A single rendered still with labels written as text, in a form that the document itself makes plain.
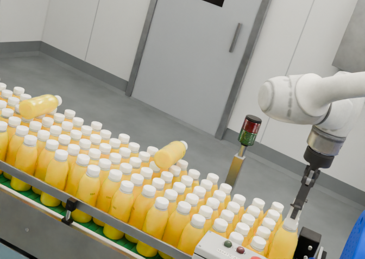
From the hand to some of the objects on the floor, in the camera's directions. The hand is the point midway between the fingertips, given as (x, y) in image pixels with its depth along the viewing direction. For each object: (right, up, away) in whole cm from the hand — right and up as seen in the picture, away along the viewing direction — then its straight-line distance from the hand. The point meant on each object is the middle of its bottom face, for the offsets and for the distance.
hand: (294, 214), depth 141 cm
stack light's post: (-41, -86, +87) cm, 129 cm away
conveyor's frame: (-96, -76, +67) cm, 140 cm away
